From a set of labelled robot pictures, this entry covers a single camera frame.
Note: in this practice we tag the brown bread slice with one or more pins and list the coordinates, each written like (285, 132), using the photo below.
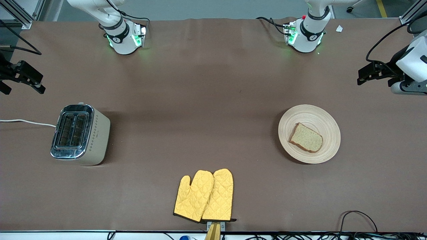
(305, 138)

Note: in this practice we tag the round wooden plate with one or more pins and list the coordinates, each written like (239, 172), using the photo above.
(310, 116)

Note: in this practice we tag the beige chrome two-slot toaster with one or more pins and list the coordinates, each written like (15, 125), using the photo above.
(96, 140)

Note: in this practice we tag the aluminium frame rail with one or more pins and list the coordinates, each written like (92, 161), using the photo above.
(25, 20)
(405, 20)

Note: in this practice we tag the brown table cover sheet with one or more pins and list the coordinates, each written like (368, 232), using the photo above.
(213, 83)

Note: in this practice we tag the white paper scrap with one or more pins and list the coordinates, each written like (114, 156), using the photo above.
(339, 28)

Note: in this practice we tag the black chair caster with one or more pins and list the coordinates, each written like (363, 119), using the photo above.
(349, 9)

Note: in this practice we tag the small metal bracket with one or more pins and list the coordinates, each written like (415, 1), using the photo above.
(223, 226)

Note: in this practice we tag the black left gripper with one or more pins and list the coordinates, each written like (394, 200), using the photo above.
(388, 69)

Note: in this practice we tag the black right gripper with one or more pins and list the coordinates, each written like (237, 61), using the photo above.
(7, 71)

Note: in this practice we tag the yellow quilted oven mitt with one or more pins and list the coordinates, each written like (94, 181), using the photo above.
(193, 200)
(222, 196)

